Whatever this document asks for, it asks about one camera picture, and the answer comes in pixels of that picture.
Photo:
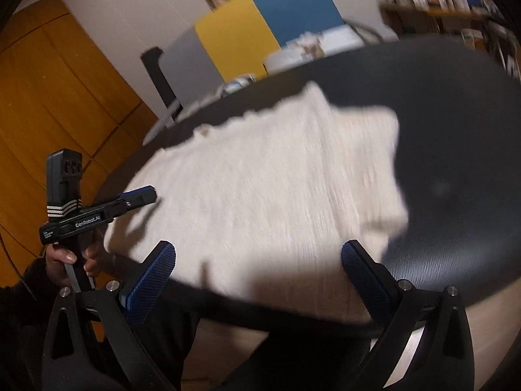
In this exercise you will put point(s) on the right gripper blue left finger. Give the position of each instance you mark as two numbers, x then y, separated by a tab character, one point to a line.
145	282

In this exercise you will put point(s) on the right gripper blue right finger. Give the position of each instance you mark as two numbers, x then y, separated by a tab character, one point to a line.
375	285

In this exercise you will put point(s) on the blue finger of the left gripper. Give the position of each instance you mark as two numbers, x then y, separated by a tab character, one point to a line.
140	197

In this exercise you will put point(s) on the cream knit sweater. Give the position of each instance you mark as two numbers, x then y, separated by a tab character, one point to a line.
259	207

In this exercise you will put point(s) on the black sleeved left forearm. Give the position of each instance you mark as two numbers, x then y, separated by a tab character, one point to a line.
25	312

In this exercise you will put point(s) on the person left hand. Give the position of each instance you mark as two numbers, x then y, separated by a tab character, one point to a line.
57	258

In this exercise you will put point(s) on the geometric pattern pillow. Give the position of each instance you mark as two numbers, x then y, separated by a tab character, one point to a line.
227	88

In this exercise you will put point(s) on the grey yellow blue sofa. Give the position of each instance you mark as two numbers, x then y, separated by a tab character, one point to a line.
231	41

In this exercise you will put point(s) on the white deer print pillow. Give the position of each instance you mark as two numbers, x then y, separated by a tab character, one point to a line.
310	47

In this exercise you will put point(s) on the wooden desk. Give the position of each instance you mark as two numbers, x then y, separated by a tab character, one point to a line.
476	29

